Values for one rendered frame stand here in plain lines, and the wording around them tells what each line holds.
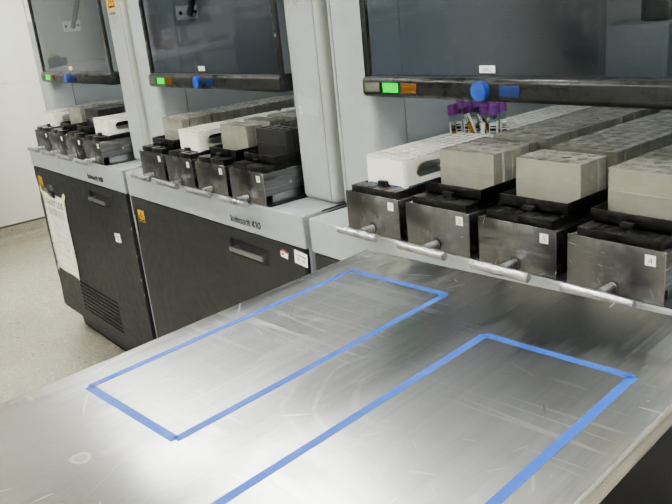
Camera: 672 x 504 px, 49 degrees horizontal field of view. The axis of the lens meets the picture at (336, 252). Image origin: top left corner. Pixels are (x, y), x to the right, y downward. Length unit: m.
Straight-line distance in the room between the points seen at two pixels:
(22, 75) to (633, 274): 4.02
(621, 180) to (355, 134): 0.55
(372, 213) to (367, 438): 0.77
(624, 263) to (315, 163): 0.75
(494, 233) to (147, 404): 0.62
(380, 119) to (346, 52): 0.14
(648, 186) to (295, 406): 0.60
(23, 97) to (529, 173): 3.80
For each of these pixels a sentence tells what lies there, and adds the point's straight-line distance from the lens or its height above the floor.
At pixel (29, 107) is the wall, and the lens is 4.64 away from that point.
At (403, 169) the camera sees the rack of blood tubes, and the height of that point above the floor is 0.85.
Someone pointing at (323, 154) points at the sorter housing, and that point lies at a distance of 1.50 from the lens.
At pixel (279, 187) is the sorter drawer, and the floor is 0.77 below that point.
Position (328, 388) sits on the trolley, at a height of 0.82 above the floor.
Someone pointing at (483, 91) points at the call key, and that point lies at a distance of 1.13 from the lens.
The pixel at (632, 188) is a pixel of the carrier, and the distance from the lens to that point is 1.04.
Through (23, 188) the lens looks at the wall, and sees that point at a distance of 4.66.
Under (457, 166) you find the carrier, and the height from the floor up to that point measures 0.85.
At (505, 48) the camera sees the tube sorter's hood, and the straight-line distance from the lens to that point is 1.13.
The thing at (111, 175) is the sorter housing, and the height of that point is 0.71.
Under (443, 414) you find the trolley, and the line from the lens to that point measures 0.58.
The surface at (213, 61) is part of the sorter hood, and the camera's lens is 1.77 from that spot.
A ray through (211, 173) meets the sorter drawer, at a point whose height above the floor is 0.78.
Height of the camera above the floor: 1.12
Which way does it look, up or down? 18 degrees down
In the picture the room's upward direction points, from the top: 6 degrees counter-clockwise
